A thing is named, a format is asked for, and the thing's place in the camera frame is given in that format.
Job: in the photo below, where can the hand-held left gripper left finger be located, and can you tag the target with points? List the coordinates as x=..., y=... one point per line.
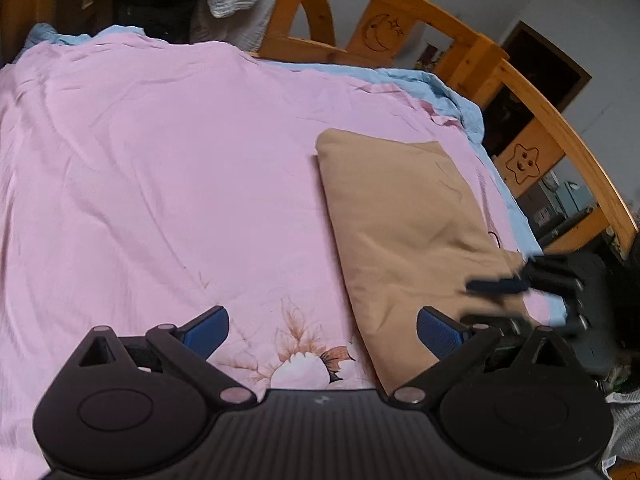
x=206, y=332

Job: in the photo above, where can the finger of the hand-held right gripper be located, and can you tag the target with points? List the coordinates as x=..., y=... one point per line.
x=495, y=320
x=492, y=286

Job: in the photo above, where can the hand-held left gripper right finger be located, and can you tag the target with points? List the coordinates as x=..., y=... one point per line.
x=440, y=335

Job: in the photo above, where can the tan pillow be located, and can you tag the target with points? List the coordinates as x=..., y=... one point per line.
x=415, y=240

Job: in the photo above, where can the grey storage boxes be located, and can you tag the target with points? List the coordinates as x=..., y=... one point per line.
x=562, y=200

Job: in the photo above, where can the grey white cloth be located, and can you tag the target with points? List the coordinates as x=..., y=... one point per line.
x=625, y=430

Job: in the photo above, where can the pink floral bedsheet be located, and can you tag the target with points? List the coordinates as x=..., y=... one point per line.
x=150, y=185

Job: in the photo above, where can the light blue blanket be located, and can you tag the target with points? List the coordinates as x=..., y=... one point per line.
x=450, y=95

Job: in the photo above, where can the dark cabinet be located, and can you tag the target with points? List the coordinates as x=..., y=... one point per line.
x=545, y=70

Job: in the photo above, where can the wooden bed frame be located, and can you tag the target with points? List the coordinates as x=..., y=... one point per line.
x=450, y=25

